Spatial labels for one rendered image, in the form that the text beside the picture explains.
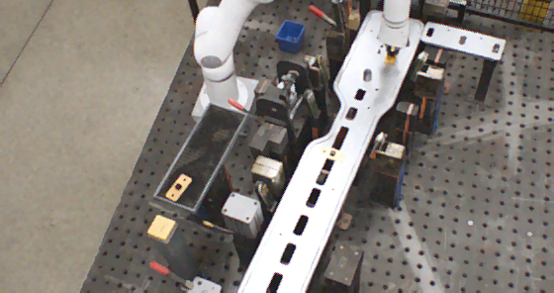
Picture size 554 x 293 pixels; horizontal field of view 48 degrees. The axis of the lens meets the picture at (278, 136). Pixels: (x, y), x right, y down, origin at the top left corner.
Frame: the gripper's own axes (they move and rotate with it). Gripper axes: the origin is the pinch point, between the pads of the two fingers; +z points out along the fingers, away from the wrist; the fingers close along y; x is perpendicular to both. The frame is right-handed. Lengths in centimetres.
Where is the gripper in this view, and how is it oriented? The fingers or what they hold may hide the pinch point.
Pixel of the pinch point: (392, 49)
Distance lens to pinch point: 231.0
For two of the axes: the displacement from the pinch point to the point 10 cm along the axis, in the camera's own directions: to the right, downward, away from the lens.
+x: 4.0, -7.8, 4.7
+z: 0.9, 5.5, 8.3
